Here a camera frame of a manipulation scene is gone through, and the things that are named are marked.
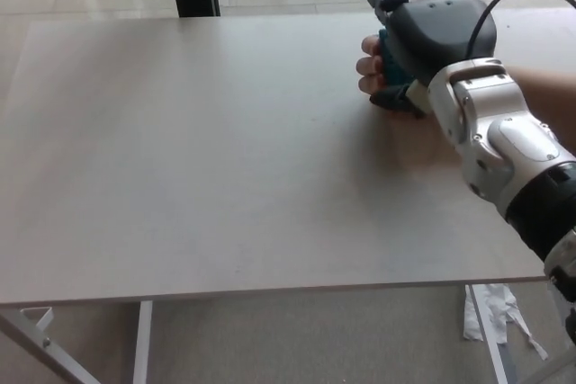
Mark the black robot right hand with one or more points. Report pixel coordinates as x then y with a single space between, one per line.
441 29

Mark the bare person's hand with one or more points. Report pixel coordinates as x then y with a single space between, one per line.
369 67

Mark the blue green patterned cube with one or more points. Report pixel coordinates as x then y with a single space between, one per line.
389 65

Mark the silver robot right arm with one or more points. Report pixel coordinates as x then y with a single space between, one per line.
486 109

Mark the bare person's forearm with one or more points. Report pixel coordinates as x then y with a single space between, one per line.
549 96

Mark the white torn paper scrap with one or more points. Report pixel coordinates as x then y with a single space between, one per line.
497 307

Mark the white slanted table leg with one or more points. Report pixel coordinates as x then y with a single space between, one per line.
498 366

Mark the white upright table leg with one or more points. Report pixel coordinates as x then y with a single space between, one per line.
143 343

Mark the white diagonal table brace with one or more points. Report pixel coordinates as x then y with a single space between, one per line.
51 357

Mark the white metal table bracket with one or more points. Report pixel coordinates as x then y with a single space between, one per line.
46 317

